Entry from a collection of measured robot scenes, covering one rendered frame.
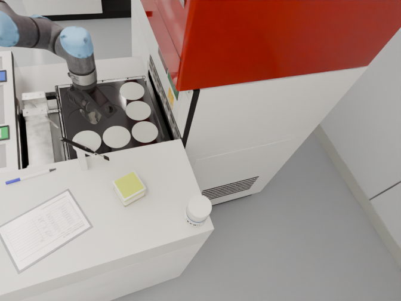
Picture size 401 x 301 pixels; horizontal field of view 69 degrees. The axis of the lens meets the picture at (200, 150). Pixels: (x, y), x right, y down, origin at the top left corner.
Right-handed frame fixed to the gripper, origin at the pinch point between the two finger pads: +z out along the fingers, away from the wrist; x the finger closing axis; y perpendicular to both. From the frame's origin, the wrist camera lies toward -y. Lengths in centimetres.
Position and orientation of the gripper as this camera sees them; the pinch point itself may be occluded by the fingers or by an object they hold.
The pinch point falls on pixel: (96, 122)
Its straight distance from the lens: 110.6
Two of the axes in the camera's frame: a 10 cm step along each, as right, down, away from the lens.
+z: -1.8, 5.2, 8.3
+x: -5.6, 6.4, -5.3
